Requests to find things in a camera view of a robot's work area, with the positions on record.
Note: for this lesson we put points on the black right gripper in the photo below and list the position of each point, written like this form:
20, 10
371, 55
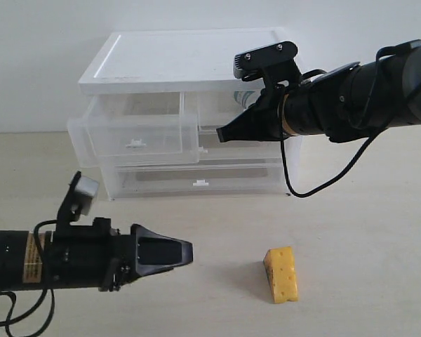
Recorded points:
260, 122

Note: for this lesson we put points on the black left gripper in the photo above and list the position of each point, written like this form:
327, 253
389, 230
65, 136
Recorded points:
99, 256

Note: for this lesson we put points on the white pill bottle blue label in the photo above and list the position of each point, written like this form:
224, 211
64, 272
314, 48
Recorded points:
246, 98

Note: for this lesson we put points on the yellow cheese wedge toy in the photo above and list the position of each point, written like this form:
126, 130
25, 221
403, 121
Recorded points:
279, 265

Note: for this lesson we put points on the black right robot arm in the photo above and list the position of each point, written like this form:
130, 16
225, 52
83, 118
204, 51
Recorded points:
351, 102

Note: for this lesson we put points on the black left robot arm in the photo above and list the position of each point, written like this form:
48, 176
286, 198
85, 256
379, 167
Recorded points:
21, 268

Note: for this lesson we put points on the clear plastic bin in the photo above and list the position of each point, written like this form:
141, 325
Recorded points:
200, 178
210, 148

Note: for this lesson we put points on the white plastic drawer cabinet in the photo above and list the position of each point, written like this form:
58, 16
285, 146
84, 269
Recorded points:
189, 62

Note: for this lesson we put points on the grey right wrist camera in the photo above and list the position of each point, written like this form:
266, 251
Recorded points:
273, 64

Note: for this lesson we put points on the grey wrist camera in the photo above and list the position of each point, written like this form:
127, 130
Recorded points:
78, 201
273, 64

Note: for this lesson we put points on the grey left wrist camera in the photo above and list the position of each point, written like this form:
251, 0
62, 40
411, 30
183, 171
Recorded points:
78, 201

